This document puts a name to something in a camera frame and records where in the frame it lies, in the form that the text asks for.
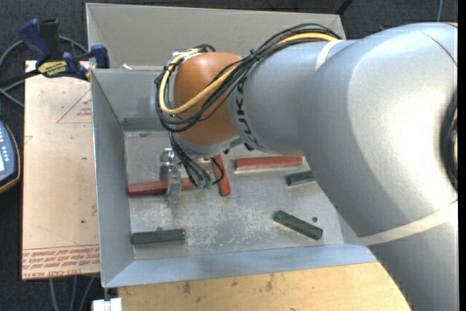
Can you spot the dark green flat block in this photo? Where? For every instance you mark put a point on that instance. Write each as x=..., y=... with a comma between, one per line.
x=300, y=178
x=298, y=225
x=158, y=236

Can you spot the brown cardboard board red print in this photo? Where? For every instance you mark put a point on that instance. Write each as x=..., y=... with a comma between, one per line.
x=58, y=171

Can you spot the grey metal bin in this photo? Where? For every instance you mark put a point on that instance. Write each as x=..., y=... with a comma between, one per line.
x=233, y=226

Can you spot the black cylinder on white bracket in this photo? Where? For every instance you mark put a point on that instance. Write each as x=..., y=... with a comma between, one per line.
x=228, y=150

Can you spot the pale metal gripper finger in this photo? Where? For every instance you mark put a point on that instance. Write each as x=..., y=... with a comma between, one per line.
x=174, y=190
x=168, y=168

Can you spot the red-brown flat block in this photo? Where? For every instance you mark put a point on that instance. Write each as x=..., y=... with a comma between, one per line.
x=224, y=183
x=267, y=162
x=147, y=188

